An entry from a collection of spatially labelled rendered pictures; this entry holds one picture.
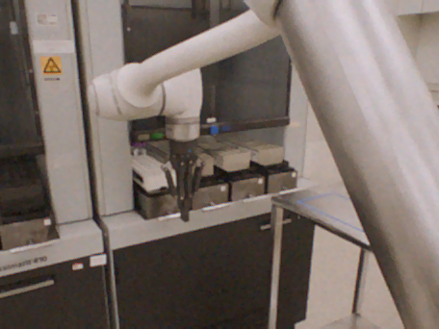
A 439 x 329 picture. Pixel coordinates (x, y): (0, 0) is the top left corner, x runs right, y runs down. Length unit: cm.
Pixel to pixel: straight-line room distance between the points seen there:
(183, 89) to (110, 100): 19
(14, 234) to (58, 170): 21
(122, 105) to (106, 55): 31
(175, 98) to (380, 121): 65
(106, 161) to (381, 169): 94
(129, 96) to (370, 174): 60
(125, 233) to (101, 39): 55
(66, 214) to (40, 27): 52
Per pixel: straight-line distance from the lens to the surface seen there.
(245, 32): 74
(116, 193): 123
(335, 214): 106
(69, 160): 117
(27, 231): 112
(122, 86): 87
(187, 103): 97
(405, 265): 37
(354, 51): 38
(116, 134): 118
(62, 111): 114
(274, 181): 141
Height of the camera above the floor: 121
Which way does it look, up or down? 19 degrees down
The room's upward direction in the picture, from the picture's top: 1 degrees counter-clockwise
